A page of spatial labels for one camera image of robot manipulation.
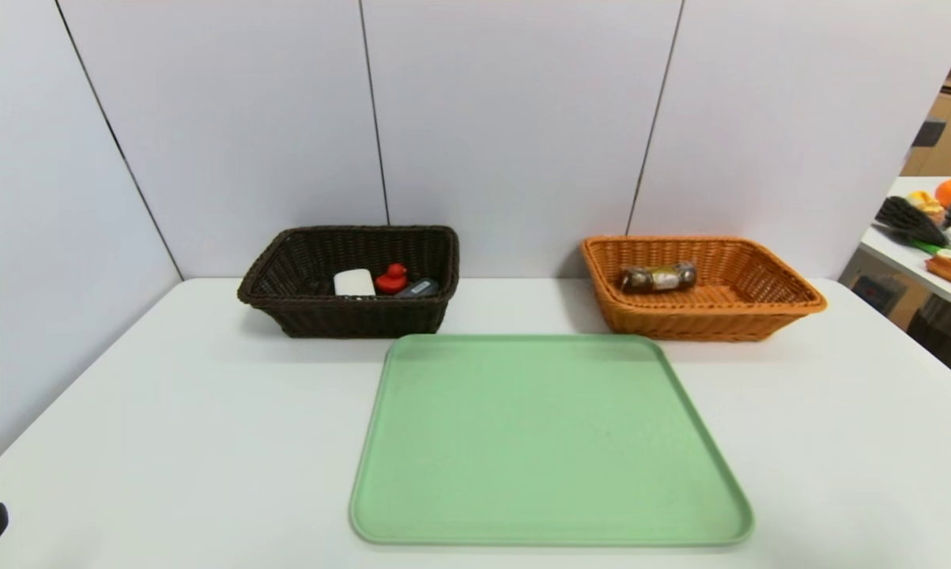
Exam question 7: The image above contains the red rubber duck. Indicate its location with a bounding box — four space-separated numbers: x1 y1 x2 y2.
374 262 409 296

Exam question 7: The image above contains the white soap bar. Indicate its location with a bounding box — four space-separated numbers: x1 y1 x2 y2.
333 269 377 297

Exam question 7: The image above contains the chocolate balls pack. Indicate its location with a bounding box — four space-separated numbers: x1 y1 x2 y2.
619 262 698 295

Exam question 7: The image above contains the dark brown wicker basket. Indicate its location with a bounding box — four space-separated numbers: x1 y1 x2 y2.
236 225 461 339

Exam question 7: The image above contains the orange wicker basket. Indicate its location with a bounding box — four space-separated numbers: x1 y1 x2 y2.
582 236 828 342

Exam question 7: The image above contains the yellow orange toy food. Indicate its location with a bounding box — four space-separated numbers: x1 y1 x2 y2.
907 190 946 220

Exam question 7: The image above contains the light green plastic tray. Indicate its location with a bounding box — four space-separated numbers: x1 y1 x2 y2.
349 333 755 548

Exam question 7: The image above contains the white side table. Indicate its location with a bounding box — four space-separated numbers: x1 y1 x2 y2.
841 175 951 311

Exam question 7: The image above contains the black brush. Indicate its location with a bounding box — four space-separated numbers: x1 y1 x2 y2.
875 196 951 247

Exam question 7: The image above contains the dark storage bin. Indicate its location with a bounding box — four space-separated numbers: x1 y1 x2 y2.
906 294 951 392

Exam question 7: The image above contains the small grey box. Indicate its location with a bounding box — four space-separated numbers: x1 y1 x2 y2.
911 117 948 148

